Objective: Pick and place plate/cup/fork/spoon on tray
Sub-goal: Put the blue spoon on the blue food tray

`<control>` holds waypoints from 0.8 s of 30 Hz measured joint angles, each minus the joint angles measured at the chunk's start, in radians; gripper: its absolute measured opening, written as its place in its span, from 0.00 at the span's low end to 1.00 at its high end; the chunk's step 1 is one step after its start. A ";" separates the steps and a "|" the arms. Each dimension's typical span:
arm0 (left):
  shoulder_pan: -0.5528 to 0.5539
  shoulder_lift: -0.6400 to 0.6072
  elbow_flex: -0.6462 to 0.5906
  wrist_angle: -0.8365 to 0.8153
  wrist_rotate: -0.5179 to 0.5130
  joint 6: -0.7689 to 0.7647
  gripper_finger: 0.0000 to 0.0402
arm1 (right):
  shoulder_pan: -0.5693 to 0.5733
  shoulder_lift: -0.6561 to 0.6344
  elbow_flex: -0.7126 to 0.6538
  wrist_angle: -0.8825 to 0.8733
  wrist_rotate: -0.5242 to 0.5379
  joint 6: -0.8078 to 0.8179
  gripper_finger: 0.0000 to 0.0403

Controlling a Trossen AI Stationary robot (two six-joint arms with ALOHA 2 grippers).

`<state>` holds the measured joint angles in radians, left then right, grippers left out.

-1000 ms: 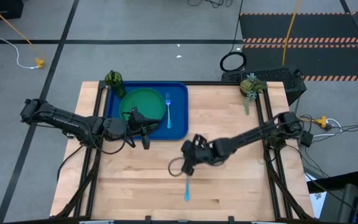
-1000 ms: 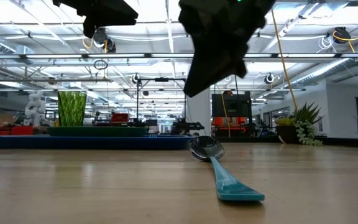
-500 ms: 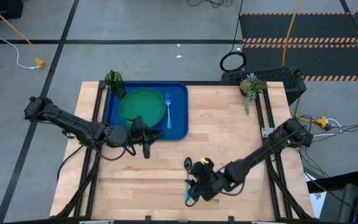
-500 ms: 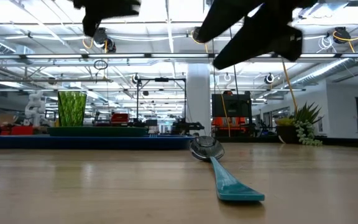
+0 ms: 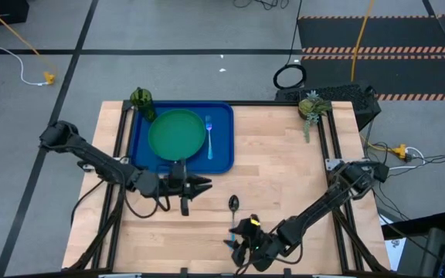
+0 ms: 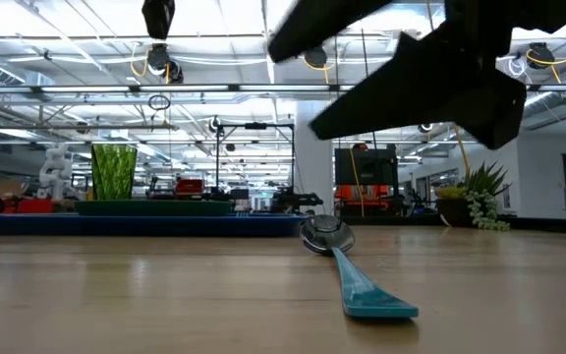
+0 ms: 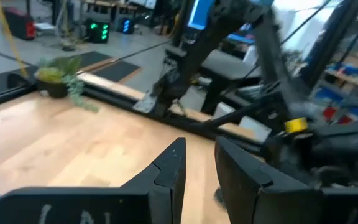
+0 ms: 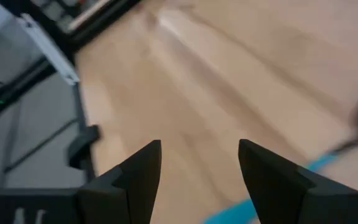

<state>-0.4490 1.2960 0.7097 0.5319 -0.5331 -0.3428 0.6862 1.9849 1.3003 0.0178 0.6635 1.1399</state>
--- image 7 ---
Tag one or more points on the large blue display screen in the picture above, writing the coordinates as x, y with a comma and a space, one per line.
199, 14

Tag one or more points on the black aluminium table frame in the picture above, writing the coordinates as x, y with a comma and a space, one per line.
197, 127

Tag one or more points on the red and black toolbox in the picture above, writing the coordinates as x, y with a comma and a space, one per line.
19, 23

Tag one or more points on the wooden workbench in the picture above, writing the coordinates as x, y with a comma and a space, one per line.
110, 3

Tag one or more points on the storage shelf with items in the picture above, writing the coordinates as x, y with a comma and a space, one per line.
353, 77

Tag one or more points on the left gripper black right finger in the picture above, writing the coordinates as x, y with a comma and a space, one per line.
244, 186

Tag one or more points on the succulent plant in black pot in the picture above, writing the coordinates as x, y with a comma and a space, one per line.
53, 76

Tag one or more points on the computer with blue lights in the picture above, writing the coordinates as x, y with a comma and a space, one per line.
125, 25

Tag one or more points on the yellow tape tag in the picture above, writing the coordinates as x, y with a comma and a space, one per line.
295, 125

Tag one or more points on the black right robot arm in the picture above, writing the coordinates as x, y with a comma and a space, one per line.
216, 40

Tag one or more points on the black mat with hazard stripes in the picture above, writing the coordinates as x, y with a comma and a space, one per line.
113, 70

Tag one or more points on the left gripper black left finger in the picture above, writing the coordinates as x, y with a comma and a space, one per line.
154, 199

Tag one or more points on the computer with green lights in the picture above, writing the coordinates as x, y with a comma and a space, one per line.
99, 31

